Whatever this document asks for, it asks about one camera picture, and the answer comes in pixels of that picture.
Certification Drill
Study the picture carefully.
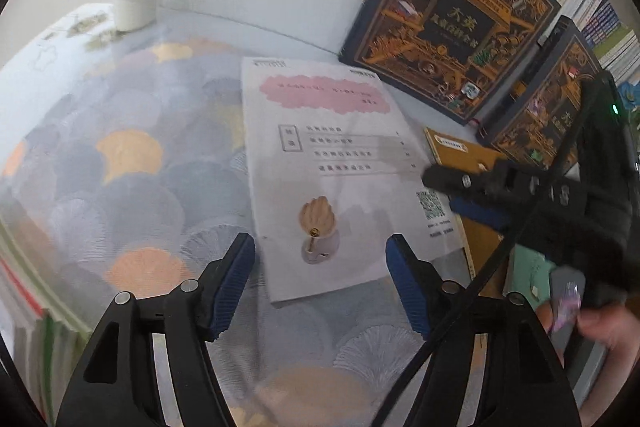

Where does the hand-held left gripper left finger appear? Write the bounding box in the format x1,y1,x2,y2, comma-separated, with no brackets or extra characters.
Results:
55,232,257,427

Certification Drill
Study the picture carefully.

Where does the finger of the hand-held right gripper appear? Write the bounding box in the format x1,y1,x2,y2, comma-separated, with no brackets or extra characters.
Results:
421,163,518,233

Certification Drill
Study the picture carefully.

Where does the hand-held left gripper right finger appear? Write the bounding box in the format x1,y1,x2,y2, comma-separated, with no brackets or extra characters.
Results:
385,233,583,427

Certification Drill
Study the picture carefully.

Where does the white book with pink cloud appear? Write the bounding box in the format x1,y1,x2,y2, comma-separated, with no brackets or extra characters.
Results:
241,56,463,305

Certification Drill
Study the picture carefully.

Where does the person's right hand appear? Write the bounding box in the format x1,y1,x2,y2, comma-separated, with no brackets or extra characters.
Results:
537,302,640,390

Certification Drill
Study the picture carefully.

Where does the orange book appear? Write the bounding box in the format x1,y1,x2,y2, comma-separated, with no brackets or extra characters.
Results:
424,127,518,298

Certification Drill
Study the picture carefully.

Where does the teal green book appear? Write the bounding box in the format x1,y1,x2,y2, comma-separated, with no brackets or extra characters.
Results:
502,244,608,413

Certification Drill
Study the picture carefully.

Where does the dark ornate encyclopedia book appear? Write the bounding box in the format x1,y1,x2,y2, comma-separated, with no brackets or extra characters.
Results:
337,0,562,125
475,14,608,172

